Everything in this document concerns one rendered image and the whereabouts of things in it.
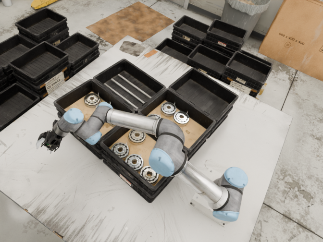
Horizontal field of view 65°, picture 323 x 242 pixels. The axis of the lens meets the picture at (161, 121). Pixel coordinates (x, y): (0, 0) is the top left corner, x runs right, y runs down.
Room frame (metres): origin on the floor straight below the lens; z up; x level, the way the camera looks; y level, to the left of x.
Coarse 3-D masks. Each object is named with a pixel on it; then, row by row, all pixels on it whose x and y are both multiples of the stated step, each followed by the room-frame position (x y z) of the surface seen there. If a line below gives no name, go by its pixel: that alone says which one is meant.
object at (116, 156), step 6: (138, 114) 0.92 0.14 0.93; (120, 126) 0.81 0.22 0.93; (114, 132) 0.77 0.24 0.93; (102, 144) 0.67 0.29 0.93; (108, 150) 0.64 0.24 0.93; (186, 150) 0.74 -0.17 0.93; (114, 156) 0.62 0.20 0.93; (120, 162) 0.60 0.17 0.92; (126, 168) 0.57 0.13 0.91; (132, 168) 0.57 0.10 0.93; (138, 174) 0.55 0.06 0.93; (144, 180) 0.52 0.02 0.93; (162, 180) 0.54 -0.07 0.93; (150, 186) 0.50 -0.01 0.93; (156, 186) 0.50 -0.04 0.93
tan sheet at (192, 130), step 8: (160, 104) 1.12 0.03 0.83; (152, 112) 1.04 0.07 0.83; (160, 112) 1.05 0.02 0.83; (192, 120) 1.05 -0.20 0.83; (184, 128) 0.97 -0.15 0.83; (192, 128) 0.98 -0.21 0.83; (200, 128) 0.99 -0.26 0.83; (192, 136) 0.92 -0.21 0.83; (184, 144) 0.85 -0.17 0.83; (192, 144) 0.86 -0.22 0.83
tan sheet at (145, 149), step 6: (120, 138) 0.79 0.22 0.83; (126, 138) 0.80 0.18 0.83; (150, 138) 0.84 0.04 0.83; (132, 144) 0.77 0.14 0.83; (144, 144) 0.79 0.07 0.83; (150, 144) 0.80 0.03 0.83; (120, 150) 0.71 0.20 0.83; (132, 150) 0.73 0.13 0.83; (138, 150) 0.74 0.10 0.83; (144, 150) 0.75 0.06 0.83; (150, 150) 0.76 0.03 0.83; (144, 156) 0.71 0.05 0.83; (144, 162) 0.67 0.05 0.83
